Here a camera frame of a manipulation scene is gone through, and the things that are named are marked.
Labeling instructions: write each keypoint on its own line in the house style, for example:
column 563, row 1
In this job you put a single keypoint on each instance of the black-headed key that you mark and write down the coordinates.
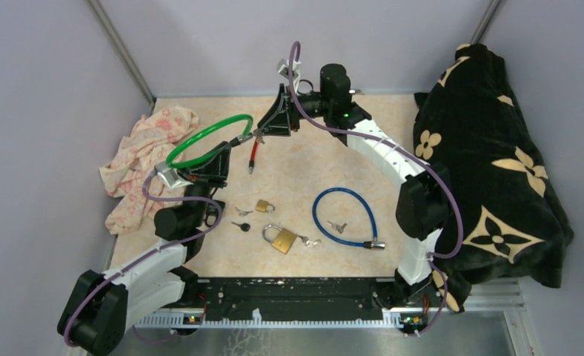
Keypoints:
column 243, row 226

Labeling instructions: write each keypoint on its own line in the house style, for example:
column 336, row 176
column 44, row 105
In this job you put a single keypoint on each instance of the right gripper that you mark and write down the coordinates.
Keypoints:
column 282, row 116

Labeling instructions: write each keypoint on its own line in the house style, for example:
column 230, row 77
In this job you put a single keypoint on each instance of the small brass padlock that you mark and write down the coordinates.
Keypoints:
column 264, row 206

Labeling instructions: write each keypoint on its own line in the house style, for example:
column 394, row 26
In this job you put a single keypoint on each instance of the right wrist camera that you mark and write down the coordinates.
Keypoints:
column 284, row 68

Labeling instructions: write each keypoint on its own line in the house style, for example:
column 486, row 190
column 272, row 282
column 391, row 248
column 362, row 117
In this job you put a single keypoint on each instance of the pink patterned cloth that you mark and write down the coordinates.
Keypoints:
column 151, row 140

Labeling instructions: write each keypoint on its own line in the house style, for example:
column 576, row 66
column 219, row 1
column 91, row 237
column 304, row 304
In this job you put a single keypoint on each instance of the blue cable lock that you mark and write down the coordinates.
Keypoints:
column 373, row 244

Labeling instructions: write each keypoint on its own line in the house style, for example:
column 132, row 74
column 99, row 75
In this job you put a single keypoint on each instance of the red cable lock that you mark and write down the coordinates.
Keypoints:
column 253, row 155

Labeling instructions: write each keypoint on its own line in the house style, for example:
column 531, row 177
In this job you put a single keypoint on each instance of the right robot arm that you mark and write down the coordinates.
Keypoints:
column 422, row 207

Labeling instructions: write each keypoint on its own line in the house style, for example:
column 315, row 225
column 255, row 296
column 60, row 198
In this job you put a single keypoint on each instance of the black cable lock head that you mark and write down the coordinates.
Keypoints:
column 212, row 214

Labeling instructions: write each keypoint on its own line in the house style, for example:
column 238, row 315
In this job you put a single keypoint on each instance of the small padlock key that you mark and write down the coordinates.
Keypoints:
column 243, row 213

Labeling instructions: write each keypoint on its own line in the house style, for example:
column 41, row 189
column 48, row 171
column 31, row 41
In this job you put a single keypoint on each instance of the black floral blanket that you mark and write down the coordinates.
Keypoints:
column 512, row 222

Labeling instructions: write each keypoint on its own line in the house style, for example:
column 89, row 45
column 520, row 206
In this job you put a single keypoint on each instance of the large brass padlock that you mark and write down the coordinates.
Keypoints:
column 283, row 240

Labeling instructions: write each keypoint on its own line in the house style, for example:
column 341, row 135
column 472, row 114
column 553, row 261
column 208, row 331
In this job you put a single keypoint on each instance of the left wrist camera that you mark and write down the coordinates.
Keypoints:
column 169, row 176

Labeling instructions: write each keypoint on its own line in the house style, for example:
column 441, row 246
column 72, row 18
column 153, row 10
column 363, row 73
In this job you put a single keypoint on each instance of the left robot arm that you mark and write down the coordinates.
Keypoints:
column 103, row 306

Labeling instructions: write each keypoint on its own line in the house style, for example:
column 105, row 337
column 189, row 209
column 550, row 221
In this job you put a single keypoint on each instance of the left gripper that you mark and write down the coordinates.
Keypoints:
column 213, row 172

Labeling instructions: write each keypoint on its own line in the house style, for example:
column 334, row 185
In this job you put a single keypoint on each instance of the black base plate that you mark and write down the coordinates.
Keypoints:
column 302, row 299

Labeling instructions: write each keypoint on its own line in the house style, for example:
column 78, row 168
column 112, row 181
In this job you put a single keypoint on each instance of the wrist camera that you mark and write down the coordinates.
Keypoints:
column 284, row 68
column 169, row 176

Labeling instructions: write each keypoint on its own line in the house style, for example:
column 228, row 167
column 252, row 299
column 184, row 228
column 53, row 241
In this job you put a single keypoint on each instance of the green cable lock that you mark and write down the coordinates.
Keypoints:
column 246, row 134

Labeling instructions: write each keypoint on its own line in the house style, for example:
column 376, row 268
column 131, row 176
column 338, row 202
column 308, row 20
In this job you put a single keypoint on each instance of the silver key bunch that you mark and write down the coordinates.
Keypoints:
column 309, row 242

